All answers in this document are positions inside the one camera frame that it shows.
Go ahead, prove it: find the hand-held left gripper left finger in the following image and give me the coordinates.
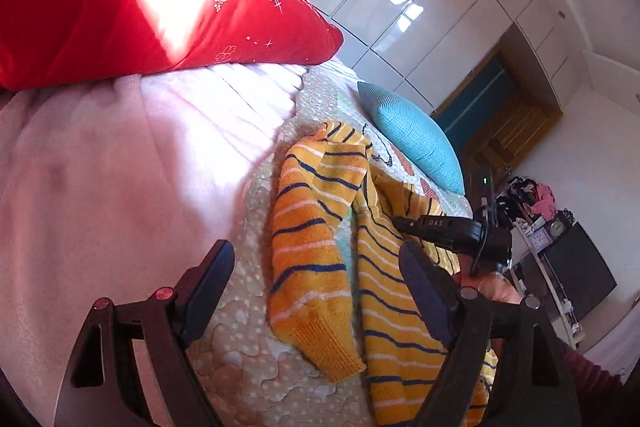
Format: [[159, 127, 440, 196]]
[[52, 239, 236, 427]]

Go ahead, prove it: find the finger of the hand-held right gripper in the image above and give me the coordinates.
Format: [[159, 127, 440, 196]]
[[391, 215, 427, 242]]

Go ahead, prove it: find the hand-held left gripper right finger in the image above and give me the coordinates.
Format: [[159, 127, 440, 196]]
[[400, 241, 583, 427]]

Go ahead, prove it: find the yellow striped knit sweater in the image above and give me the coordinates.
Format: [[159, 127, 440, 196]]
[[267, 121, 498, 427]]

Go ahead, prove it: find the person's right forearm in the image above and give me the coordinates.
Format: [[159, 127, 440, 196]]
[[562, 342, 627, 427]]

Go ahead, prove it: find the dark clothes pile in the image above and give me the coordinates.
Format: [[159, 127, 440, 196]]
[[505, 177, 539, 214]]

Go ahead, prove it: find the pink clothes pile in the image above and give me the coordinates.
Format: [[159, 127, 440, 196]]
[[530, 184, 559, 218]]

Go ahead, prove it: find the person's right hand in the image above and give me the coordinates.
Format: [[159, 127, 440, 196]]
[[452, 257, 526, 306]]

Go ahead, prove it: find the white shelf unit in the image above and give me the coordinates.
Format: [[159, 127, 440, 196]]
[[505, 207, 587, 349]]

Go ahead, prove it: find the beige patchwork quilt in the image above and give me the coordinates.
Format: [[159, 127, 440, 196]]
[[185, 67, 473, 427]]

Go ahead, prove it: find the black television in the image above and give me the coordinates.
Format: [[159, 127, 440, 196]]
[[520, 222, 618, 324]]

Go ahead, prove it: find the blue knit pillow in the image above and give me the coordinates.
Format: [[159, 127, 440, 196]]
[[357, 81, 466, 196]]

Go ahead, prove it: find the brown wooden door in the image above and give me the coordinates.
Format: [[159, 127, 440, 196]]
[[465, 102, 556, 168]]

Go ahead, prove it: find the pale pink fleece blanket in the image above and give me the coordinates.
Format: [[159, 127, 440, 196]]
[[0, 62, 311, 410]]

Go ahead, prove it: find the teal curtain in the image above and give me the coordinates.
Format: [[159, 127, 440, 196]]
[[435, 57, 521, 138]]

